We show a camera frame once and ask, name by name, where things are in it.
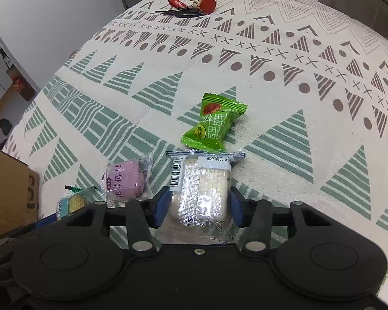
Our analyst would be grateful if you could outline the bright green snack packet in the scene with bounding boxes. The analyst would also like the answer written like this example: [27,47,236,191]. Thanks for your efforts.
[180,92,249,153]

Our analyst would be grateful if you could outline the red mushroom keychain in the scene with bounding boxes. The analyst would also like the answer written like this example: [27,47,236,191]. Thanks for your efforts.
[190,0,217,14]

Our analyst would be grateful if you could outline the clear rice cracker packet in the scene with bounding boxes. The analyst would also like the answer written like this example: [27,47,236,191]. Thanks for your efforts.
[166,150,247,245]

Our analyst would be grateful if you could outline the black keys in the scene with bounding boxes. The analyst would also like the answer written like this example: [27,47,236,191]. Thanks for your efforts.
[154,7,203,19]

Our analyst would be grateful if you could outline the patterned green grey blanket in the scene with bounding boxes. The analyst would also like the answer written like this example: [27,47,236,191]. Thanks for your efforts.
[2,0,388,244]

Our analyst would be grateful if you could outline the red brown decorated board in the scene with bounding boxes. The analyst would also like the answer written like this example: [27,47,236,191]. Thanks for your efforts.
[6,67,37,101]

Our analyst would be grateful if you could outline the purple mochi packet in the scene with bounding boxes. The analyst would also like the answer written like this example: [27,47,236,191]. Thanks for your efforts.
[102,153,154,209]

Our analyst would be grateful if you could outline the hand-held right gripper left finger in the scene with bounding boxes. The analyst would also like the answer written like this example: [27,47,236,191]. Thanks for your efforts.
[65,185,169,255]

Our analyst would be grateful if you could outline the green cracker snack packet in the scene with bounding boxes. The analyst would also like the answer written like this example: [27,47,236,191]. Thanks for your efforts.
[57,185,98,222]

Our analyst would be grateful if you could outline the cardboard box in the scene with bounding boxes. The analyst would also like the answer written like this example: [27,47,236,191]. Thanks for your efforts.
[0,146,40,241]

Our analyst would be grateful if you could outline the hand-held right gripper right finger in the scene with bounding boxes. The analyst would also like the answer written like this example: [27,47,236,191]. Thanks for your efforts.
[229,187,332,254]

